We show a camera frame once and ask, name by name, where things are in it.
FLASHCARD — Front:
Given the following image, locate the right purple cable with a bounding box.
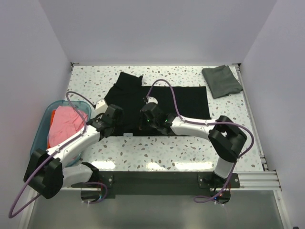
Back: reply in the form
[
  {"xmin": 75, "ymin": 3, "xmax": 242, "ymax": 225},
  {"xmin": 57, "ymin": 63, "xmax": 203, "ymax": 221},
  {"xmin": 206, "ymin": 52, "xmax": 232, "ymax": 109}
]
[{"xmin": 143, "ymin": 79, "xmax": 255, "ymax": 205}]

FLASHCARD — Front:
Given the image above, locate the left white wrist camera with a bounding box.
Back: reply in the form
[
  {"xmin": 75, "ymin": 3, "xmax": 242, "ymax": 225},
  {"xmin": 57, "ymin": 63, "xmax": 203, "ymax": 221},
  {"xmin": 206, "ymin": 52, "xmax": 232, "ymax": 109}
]
[{"xmin": 95, "ymin": 99, "xmax": 108, "ymax": 114}]

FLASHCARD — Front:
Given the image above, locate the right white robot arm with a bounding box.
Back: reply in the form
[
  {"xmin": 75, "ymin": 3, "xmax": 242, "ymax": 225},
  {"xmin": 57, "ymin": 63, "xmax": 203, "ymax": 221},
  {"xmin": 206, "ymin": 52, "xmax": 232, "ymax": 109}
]
[{"xmin": 140, "ymin": 103, "xmax": 247, "ymax": 187}]

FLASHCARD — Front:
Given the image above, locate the teal plastic laundry basket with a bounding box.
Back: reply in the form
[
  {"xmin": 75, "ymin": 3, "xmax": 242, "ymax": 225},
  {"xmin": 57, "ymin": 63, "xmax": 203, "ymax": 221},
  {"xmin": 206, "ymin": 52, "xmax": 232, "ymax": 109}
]
[{"xmin": 30, "ymin": 100, "xmax": 92, "ymax": 154}]

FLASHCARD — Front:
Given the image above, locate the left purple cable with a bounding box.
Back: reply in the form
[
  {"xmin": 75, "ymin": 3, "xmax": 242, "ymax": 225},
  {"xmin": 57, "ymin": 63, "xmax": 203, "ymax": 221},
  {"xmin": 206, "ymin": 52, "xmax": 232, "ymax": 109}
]
[{"xmin": 8, "ymin": 91, "xmax": 108, "ymax": 219}]

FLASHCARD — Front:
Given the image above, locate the aluminium frame rail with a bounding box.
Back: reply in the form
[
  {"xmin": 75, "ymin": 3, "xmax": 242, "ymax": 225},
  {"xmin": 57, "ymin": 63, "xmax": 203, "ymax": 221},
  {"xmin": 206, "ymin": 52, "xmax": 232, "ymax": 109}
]
[{"xmin": 61, "ymin": 172, "xmax": 281, "ymax": 190}]

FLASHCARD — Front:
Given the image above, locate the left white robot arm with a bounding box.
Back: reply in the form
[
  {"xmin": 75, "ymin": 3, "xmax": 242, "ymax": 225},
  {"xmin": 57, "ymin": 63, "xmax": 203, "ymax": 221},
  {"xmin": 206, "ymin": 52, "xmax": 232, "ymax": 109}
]
[{"xmin": 24, "ymin": 104, "xmax": 123, "ymax": 199}]

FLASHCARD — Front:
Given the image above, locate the pink t shirt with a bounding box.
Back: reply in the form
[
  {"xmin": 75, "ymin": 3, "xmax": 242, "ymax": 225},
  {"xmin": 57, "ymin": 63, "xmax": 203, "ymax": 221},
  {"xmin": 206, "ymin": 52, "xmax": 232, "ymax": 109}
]
[{"xmin": 50, "ymin": 106, "xmax": 84, "ymax": 147}]

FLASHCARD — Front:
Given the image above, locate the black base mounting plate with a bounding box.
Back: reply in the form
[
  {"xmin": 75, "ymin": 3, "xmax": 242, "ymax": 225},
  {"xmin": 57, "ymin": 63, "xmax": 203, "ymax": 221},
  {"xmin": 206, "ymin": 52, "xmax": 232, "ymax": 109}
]
[{"xmin": 72, "ymin": 171, "xmax": 241, "ymax": 199}]

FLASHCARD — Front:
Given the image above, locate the purple cable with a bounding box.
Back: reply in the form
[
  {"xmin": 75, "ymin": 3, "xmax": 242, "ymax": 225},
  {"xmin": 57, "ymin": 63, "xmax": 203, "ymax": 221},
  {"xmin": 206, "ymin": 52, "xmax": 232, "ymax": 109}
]
[
  {"xmin": 143, "ymin": 79, "xmax": 255, "ymax": 205},
  {"xmin": 8, "ymin": 91, "xmax": 108, "ymax": 219}
]

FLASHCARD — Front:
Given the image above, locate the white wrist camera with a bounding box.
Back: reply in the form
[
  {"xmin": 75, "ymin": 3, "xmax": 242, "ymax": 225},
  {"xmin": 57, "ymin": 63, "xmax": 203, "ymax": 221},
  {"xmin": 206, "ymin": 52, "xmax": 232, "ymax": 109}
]
[
  {"xmin": 95, "ymin": 99, "xmax": 108, "ymax": 114},
  {"xmin": 145, "ymin": 96, "xmax": 158, "ymax": 104}
]

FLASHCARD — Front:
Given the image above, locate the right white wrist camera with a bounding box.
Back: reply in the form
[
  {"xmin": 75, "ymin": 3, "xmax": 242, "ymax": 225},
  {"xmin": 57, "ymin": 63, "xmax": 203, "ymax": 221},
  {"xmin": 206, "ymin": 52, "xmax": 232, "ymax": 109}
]
[{"xmin": 145, "ymin": 96, "xmax": 158, "ymax": 104}]

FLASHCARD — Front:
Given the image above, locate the folded grey t shirt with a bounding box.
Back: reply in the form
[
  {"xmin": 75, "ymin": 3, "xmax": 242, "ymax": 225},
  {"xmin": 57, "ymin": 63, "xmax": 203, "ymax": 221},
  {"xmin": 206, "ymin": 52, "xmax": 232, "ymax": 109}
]
[{"xmin": 202, "ymin": 65, "xmax": 243, "ymax": 99}]

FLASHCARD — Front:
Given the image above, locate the black t shirt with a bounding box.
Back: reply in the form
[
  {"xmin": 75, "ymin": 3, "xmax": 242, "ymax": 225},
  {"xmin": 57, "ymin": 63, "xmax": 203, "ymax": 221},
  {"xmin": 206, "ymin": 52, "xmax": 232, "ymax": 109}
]
[{"xmin": 102, "ymin": 72, "xmax": 212, "ymax": 137}]

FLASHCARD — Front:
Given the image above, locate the orange garment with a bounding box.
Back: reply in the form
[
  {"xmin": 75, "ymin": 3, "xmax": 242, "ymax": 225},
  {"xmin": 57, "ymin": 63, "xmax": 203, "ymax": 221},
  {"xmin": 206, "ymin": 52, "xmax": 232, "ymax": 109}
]
[{"xmin": 47, "ymin": 109, "xmax": 56, "ymax": 148}]

